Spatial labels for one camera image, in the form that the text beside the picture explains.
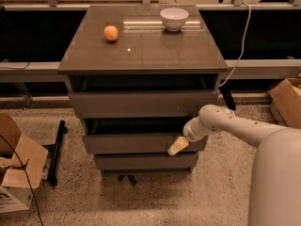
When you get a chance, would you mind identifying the grey drawer cabinet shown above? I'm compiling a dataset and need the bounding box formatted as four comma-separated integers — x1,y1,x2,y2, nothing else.
58,5,227,173

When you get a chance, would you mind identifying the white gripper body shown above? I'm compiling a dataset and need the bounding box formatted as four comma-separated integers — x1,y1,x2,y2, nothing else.
182,117,209,142

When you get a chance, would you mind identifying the open cardboard box left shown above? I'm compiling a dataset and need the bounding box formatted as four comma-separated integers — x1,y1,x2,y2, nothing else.
0,113,48,213

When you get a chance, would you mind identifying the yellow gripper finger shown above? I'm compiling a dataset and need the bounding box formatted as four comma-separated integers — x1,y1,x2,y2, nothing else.
167,136,189,156

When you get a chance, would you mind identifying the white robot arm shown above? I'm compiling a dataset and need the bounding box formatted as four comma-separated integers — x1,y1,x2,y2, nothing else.
168,105,301,226

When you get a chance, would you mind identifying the metal railing frame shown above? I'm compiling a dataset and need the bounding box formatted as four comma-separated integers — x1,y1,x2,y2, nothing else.
1,0,300,85

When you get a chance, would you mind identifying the black metal stand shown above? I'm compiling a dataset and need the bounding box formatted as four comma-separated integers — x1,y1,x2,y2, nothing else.
44,121,68,186

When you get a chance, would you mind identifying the white ceramic bowl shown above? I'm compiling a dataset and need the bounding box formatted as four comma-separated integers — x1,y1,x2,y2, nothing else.
160,8,189,31

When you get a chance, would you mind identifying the cardboard box right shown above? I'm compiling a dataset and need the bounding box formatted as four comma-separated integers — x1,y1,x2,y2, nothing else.
269,78,301,129

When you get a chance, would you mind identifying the orange fruit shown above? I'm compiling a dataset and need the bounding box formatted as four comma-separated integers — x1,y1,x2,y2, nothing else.
103,25,119,41

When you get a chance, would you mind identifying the white cable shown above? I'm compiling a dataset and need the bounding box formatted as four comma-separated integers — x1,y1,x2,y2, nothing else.
219,2,253,89

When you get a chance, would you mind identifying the black cable left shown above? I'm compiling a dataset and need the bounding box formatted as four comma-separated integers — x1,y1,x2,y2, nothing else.
0,133,45,226

